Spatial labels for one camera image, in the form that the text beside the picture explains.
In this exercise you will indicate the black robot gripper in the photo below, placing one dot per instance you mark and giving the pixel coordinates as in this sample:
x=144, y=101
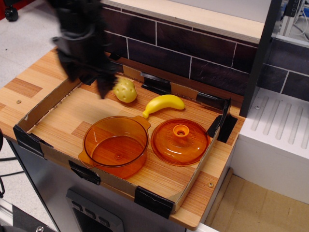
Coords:
x=82, y=56

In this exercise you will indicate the yellow plastic banana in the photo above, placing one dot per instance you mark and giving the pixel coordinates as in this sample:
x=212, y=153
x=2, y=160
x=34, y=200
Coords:
x=162, y=102

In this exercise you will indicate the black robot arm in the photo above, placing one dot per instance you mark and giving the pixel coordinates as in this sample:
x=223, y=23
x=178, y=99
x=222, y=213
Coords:
x=78, y=16

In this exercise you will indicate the orange transparent pot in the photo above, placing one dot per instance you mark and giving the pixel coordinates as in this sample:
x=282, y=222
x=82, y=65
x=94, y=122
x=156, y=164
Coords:
x=117, y=145

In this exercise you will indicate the cardboard fence with black tape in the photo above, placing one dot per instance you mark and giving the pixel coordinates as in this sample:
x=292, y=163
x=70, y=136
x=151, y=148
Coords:
x=60, y=113

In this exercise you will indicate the orange transparent pot lid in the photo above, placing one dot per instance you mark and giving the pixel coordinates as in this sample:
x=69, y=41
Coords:
x=180, y=142

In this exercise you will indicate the yellow plastic potato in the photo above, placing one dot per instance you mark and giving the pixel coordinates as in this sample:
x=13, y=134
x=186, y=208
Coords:
x=125, y=90

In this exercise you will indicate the black chair caster wheel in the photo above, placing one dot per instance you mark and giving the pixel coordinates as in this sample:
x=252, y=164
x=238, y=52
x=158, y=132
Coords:
x=11, y=14

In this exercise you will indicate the grey toy oven front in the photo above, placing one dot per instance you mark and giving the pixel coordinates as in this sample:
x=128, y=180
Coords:
x=91, y=217

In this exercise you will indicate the light wooden shelf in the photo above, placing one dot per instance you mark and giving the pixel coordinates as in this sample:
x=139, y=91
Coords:
x=214, y=22

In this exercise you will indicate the white toy sink drainboard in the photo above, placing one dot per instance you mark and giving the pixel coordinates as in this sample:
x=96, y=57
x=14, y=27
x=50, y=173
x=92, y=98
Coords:
x=272, y=149

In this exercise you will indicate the dark shelf post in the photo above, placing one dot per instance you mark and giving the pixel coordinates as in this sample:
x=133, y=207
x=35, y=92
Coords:
x=260, y=57

